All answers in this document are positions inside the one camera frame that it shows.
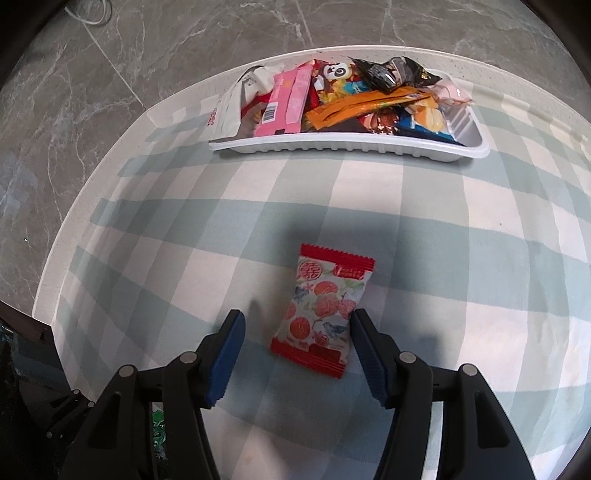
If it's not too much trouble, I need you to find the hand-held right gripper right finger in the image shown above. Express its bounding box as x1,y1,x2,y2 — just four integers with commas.
349,308,536,480

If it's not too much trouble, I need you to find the green plastic bag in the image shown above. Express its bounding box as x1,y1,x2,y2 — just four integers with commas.
150,401,169,462

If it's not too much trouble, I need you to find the white pouch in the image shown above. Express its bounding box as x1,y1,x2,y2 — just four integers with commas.
209,65,278,143

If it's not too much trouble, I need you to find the pink snack box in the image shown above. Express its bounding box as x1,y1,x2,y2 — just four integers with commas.
254,62,315,138

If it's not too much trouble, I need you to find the red white fruit candy packet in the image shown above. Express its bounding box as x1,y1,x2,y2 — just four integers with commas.
270,244,376,380

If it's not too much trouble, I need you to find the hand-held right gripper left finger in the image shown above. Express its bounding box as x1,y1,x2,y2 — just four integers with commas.
65,309,246,480

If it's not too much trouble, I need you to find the blue cake packet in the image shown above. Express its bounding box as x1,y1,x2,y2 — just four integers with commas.
397,99,465,145

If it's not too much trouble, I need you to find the white cable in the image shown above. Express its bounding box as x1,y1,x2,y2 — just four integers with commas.
65,0,114,25

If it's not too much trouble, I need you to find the pale pink white packet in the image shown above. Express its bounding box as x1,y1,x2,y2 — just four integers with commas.
427,76,474,107

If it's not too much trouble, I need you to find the panda print snack packet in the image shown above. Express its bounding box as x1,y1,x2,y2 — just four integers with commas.
314,60,370,104

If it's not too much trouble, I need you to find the orange snack packet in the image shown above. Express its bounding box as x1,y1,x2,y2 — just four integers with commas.
302,85,437,132

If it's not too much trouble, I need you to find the black snack packet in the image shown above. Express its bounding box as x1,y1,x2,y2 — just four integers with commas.
348,55,439,95

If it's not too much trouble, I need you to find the dark red foil packet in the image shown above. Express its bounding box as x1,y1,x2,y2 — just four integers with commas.
358,111,402,136

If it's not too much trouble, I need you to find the white plastic tray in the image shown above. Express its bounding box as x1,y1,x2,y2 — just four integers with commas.
208,60,490,163

